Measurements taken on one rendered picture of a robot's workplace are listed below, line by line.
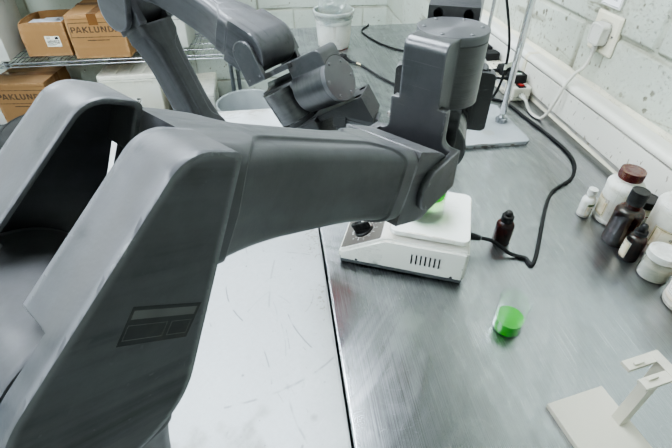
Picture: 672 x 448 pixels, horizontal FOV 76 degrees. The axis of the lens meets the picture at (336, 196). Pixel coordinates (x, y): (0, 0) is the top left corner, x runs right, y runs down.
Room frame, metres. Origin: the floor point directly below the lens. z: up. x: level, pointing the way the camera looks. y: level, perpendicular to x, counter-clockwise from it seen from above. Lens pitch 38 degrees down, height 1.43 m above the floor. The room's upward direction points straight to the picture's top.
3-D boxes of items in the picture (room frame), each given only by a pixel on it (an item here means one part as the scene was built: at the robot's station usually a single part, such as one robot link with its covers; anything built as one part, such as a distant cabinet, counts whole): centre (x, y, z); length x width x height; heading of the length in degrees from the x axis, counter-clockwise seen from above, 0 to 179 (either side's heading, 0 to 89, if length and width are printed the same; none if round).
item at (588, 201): (0.62, -0.46, 0.93); 0.02 x 0.02 x 0.06
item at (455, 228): (0.53, -0.15, 0.98); 0.12 x 0.12 x 0.01; 75
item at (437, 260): (0.53, -0.13, 0.94); 0.22 x 0.13 x 0.08; 75
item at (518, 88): (1.30, -0.48, 0.92); 0.40 x 0.06 x 0.04; 8
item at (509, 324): (0.37, -0.24, 0.93); 0.04 x 0.04 x 0.06
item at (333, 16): (1.56, 0.01, 1.01); 0.14 x 0.14 x 0.21
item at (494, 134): (0.96, -0.29, 0.91); 0.30 x 0.20 x 0.01; 98
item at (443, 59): (0.33, -0.07, 1.27); 0.12 x 0.09 x 0.12; 141
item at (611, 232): (0.55, -0.49, 0.95); 0.04 x 0.04 x 0.11
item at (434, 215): (0.52, -0.14, 1.03); 0.07 x 0.06 x 0.08; 166
